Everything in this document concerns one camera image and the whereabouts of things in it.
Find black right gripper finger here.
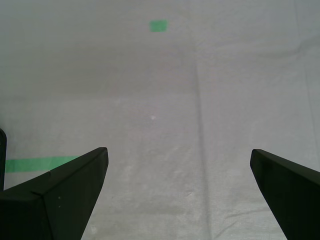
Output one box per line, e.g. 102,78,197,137
0,146,109,240
250,148,320,240

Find black perforated plastic basket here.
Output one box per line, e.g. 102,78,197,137
0,128,7,192

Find long green tape strip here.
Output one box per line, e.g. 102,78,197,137
4,155,81,174

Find small green tape mark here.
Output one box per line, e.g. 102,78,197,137
149,19,168,33

